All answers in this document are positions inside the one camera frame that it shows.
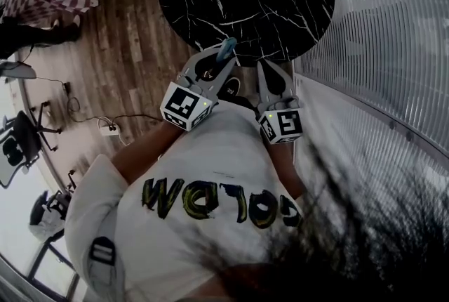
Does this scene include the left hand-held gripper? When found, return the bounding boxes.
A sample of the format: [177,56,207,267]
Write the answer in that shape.
[160,46,240,132]

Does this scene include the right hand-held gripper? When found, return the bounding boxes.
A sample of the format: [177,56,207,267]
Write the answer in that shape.
[256,60,304,145]

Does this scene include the blue utility knife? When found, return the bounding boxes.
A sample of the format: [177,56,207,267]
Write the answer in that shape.
[215,37,238,65]

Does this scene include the person's left forearm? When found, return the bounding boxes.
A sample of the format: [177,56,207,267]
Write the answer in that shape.
[111,119,185,186]

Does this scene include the person's right forearm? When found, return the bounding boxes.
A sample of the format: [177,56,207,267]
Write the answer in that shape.
[265,138,307,200]

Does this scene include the person's right hand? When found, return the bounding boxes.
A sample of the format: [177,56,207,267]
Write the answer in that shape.
[258,98,301,114]

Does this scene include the person's left hand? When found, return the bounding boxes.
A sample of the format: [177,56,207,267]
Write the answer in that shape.
[176,73,205,95]

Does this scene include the black shoe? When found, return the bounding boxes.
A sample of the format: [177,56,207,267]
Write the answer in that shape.
[216,75,243,100]

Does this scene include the white printed t-shirt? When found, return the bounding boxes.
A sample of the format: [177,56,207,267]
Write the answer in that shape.
[64,99,307,302]

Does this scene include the white power strip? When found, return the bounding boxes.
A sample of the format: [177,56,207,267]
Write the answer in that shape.
[98,116,122,137]

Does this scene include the white desk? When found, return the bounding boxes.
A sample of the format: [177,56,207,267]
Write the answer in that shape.
[0,60,37,80]

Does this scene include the black white office chair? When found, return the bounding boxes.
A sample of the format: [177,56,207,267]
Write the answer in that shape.
[28,169,78,242]

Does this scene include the black floor cable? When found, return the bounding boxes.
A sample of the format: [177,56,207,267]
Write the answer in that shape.
[66,95,163,124]

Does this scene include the black strap buckle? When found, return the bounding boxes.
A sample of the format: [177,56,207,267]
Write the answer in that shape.
[88,236,116,267]

